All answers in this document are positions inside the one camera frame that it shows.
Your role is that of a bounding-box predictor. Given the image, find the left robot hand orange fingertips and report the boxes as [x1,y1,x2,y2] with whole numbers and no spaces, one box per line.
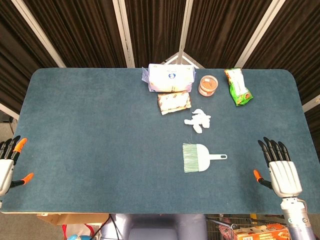
[0,134,35,197]

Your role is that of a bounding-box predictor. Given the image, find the white triangular partition foot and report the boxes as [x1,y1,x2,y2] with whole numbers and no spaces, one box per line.
[163,51,206,69]

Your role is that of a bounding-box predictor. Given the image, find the large white purple tissue pack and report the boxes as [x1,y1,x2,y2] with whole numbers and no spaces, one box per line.
[141,63,197,94]

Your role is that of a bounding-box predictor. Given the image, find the mint green hand brush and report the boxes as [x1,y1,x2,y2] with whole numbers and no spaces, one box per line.
[182,142,228,174]

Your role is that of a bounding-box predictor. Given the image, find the orange printed carton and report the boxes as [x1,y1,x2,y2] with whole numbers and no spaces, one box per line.
[232,223,292,240]

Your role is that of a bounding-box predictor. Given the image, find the brown cardboard box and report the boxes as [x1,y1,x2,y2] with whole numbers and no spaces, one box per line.
[36,212,110,226]

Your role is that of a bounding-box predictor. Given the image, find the black cable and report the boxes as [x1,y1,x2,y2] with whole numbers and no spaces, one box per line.
[92,213,118,240]

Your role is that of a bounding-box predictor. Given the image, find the round clear snack jar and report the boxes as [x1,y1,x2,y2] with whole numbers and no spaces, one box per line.
[198,74,219,96]

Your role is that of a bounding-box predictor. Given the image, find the blue table cloth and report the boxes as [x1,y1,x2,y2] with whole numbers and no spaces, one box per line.
[0,67,314,215]

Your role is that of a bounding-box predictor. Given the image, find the green white snack bag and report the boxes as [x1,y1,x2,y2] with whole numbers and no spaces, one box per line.
[224,68,254,107]

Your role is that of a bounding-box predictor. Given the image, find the white partition post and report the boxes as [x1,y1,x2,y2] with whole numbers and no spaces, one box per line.
[10,0,67,68]
[112,0,136,69]
[234,0,286,69]
[178,0,194,59]

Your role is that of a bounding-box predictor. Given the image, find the red white plastic bag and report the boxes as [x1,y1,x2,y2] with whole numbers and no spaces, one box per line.
[61,223,101,240]

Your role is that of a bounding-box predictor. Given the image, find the small beige red-print snack pack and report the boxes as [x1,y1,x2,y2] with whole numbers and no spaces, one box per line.
[157,91,192,116]

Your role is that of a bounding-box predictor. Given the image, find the right robot hand orange thumb tip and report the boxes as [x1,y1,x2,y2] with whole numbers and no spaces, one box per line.
[253,136,304,200]

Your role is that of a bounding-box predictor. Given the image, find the brown curtain panel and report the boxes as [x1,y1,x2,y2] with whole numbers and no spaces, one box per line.
[124,0,187,69]
[0,0,60,115]
[23,0,128,69]
[183,0,273,69]
[243,0,320,141]

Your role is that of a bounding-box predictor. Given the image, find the white partition rail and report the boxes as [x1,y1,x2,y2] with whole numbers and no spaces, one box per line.
[0,103,20,120]
[301,94,320,113]

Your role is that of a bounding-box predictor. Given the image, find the wire shopping basket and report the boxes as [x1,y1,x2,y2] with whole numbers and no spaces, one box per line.
[205,213,289,240]

